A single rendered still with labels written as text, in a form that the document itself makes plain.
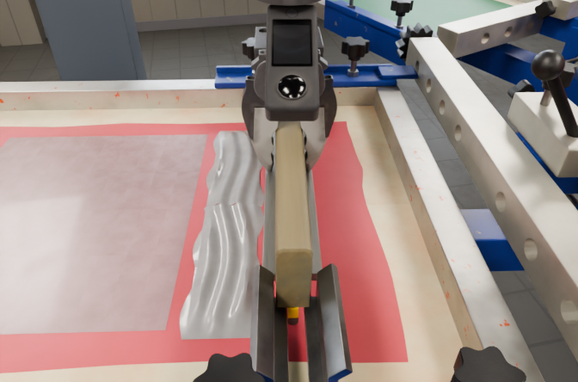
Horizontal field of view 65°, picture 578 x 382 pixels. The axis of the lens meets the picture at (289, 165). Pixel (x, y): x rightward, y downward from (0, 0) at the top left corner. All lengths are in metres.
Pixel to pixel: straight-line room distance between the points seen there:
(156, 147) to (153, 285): 0.26
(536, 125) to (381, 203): 0.19
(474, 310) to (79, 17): 1.02
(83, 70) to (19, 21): 2.92
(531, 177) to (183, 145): 0.46
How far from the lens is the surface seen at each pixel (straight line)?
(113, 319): 0.48
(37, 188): 0.67
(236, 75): 0.78
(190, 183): 0.61
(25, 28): 4.15
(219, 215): 0.55
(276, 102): 0.38
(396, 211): 0.57
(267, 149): 0.51
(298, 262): 0.37
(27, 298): 0.54
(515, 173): 0.53
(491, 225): 0.65
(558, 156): 0.54
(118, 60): 1.21
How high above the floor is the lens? 1.33
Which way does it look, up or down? 36 degrees down
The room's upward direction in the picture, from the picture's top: straight up
